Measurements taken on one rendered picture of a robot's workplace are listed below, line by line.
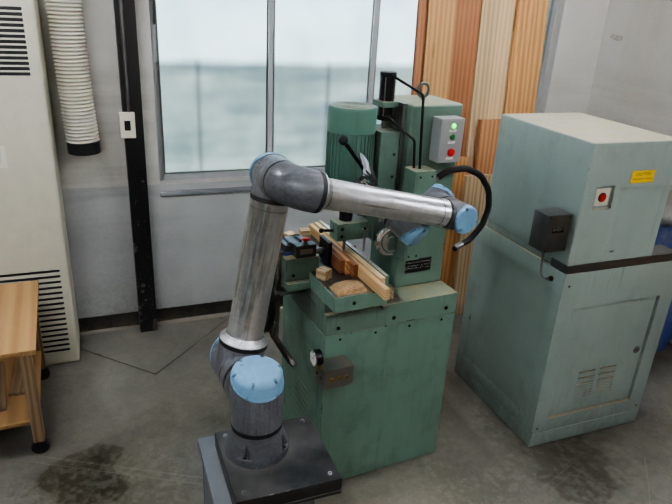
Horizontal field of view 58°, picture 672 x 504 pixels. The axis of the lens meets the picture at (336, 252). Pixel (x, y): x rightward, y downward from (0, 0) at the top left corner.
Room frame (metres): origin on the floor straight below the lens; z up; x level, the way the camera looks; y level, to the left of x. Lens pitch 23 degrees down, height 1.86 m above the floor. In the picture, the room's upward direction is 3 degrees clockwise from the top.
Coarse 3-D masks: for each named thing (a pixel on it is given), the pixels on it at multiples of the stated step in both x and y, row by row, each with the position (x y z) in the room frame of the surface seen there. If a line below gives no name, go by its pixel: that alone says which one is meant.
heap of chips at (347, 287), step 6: (342, 282) 1.94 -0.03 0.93; (348, 282) 1.94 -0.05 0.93; (354, 282) 1.95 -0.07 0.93; (360, 282) 1.97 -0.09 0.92; (330, 288) 1.94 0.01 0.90; (336, 288) 1.92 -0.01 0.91; (342, 288) 1.91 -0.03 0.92; (348, 288) 1.92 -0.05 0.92; (354, 288) 1.92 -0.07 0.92; (360, 288) 1.93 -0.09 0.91; (366, 288) 1.96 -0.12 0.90; (336, 294) 1.90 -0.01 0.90; (342, 294) 1.90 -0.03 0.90; (348, 294) 1.90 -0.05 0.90
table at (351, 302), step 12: (312, 240) 2.39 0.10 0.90; (324, 264) 2.15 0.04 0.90; (312, 276) 2.05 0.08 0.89; (336, 276) 2.05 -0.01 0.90; (348, 276) 2.05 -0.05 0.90; (288, 288) 2.02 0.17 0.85; (300, 288) 2.04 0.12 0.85; (312, 288) 2.04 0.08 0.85; (324, 288) 1.95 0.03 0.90; (324, 300) 1.94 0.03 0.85; (336, 300) 1.87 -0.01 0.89; (348, 300) 1.89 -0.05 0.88; (360, 300) 1.91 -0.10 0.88; (372, 300) 1.93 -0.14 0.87; (384, 300) 1.96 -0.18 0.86; (336, 312) 1.87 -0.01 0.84
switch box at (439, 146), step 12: (444, 120) 2.17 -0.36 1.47; (456, 120) 2.19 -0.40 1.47; (432, 132) 2.21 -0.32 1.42; (444, 132) 2.17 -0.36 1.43; (456, 132) 2.19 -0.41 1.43; (432, 144) 2.20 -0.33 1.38; (444, 144) 2.17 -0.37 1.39; (456, 144) 2.19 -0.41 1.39; (432, 156) 2.19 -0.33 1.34; (444, 156) 2.17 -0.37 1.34; (456, 156) 2.20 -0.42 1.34
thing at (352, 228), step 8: (360, 216) 2.25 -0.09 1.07; (336, 224) 2.15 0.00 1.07; (344, 224) 2.15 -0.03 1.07; (352, 224) 2.17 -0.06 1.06; (360, 224) 2.18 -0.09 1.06; (368, 224) 2.20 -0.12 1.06; (336, 232) 2.15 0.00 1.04; (344, 232) 2.15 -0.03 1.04; (352, 232) 2.17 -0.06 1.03; (360, 232) 2.18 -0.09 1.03; (368, 232) 2.20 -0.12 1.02; (336, 240) 2.14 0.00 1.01; (344, 240) 2.16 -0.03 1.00
